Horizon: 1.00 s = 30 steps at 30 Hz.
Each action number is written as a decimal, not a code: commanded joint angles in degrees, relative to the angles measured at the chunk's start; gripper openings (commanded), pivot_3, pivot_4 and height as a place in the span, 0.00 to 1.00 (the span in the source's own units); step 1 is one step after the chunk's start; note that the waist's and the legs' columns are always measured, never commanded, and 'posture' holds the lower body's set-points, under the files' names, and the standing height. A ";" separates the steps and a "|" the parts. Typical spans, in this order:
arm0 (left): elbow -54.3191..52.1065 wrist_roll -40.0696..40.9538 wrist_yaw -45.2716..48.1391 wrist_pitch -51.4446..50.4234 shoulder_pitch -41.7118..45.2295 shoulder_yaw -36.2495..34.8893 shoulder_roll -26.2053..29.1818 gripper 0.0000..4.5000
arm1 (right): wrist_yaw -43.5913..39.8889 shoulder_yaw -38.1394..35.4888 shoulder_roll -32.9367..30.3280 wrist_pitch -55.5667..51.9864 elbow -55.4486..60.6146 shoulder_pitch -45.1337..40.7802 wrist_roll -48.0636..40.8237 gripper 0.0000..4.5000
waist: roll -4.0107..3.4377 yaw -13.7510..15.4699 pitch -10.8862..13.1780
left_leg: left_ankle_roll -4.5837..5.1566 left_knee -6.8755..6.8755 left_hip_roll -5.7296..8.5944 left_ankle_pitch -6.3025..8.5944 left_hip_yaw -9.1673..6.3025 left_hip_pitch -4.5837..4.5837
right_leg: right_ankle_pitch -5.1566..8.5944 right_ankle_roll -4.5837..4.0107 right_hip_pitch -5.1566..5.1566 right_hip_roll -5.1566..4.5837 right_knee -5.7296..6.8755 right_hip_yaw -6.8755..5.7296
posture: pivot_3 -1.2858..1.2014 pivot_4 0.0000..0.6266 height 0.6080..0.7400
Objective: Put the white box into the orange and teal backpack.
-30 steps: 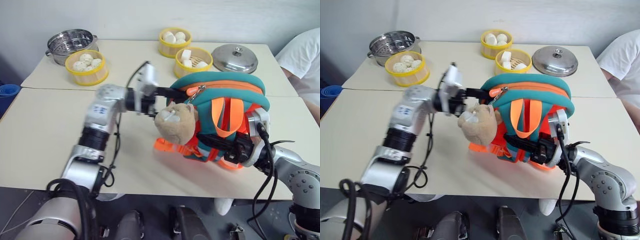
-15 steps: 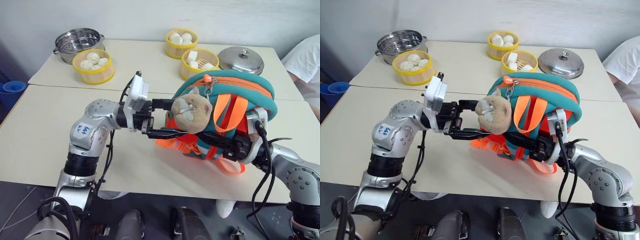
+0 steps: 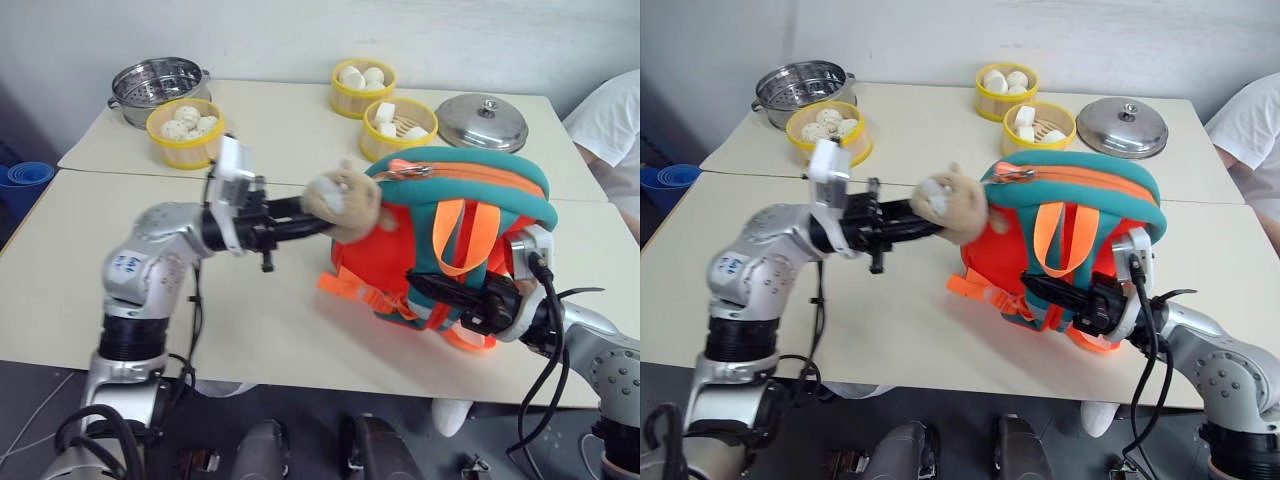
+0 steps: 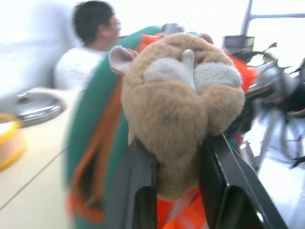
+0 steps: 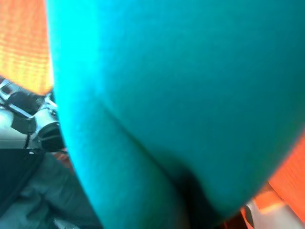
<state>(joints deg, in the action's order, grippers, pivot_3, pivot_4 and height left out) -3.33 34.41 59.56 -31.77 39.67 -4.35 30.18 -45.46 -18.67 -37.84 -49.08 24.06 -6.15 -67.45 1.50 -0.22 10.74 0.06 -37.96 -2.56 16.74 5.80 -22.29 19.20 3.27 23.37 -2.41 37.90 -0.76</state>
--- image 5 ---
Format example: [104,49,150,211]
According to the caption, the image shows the white box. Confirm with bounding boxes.
[242,190,290,229]

